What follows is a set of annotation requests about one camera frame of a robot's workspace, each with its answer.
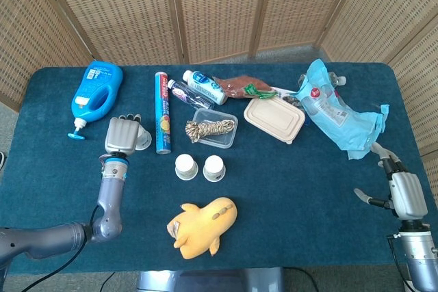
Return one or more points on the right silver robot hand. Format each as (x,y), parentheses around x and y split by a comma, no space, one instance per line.
(409,194)

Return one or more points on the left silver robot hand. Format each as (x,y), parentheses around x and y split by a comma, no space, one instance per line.
(121,134)

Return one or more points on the white cup blue dandelion print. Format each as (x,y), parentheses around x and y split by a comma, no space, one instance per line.
(144,139)

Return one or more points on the white cup green flower print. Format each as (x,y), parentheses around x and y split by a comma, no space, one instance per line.
(186,167)

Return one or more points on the white cup navy flower print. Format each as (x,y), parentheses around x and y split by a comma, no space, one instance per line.
(214,168)

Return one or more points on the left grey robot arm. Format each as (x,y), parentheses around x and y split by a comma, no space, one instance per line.
(109,199)

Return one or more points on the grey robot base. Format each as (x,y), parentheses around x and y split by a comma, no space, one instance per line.
(212,280)

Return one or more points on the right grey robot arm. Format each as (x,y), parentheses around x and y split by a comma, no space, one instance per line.
(419,254)

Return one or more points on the blue chip tube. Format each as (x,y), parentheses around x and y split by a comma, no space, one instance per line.
(163,114)

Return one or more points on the blue detergent pump bottle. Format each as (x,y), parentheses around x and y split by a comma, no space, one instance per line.
(99,87)

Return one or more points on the dark small bottle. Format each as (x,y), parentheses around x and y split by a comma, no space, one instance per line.
(184,95)

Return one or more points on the white bottle blue label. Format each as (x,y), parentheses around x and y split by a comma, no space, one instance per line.
(205,87)

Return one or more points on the clear plastic food container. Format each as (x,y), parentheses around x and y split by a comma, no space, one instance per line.
(219,139)

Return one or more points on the blue carpet table cloth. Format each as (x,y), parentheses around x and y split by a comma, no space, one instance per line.
(308,203)

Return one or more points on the light blue plastic package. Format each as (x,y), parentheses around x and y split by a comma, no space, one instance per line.
(335,114)

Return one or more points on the dark shoe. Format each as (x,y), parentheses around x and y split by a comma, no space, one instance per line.
(2,160)

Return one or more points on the yellow plush duck toy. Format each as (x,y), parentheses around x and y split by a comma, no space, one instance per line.
(202,227)

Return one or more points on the brown snack bag green print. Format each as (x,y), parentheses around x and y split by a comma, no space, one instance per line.
(236,85)

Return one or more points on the clear bottle white cap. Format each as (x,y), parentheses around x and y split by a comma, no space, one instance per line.
(339,80)

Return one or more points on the beige lidded lunch box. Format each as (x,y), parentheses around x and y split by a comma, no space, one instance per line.
(273,117)

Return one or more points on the small printed packet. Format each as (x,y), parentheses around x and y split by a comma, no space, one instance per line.
(285,93)

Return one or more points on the wicker folding screen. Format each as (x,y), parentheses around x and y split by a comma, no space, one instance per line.
(219,8)

